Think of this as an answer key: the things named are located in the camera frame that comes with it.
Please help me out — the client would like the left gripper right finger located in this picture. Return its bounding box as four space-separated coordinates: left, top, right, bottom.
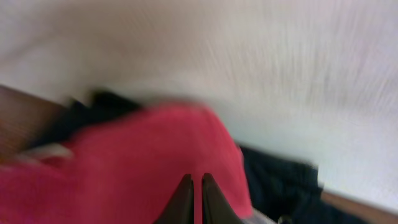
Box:
201 173 243 224

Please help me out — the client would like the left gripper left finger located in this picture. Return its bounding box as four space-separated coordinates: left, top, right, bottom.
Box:
154 174 194 224

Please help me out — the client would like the folded navy blue garment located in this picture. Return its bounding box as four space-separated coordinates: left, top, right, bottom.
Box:
29 90 371 224

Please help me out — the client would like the red polo shirt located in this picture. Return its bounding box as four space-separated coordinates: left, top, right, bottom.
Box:
1 105 252 223

